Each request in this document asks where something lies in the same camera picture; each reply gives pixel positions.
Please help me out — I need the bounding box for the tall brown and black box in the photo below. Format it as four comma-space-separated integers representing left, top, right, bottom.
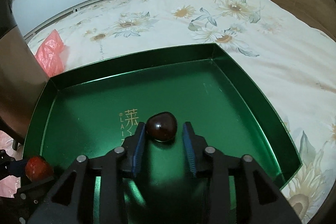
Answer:
0, 0, 50, 147

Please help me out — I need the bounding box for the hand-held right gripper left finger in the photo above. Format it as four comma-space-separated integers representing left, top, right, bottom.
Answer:
28, 122, 147, 224

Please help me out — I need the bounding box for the red jujube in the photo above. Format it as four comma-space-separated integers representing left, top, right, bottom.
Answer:
25, 156, 54, 182

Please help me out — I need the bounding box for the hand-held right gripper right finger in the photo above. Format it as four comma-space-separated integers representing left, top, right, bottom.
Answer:
182, 122, 302, 224

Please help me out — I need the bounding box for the floral blanket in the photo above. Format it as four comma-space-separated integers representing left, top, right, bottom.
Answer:
25, 0, 336, 224

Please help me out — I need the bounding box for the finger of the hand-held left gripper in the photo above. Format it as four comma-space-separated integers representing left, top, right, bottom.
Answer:
16, 174, 55, 195
0, 150, 27, 178

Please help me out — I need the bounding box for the green metal tray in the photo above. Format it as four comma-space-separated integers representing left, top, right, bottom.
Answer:
22, 43, 302, 224

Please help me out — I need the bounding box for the dark brown chestnut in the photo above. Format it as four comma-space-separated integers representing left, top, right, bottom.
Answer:
146, 112, 177, 142

